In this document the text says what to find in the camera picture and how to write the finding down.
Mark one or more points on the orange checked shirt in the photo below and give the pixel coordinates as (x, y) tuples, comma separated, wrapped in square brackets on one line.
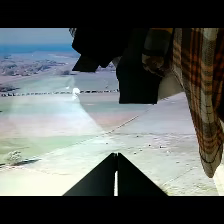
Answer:
[(200, 100)]

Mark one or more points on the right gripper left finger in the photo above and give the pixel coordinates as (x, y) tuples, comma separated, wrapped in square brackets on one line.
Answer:
[(100, 180)]

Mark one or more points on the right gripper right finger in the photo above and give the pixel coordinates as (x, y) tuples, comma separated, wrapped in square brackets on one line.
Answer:
[(133, 180)]

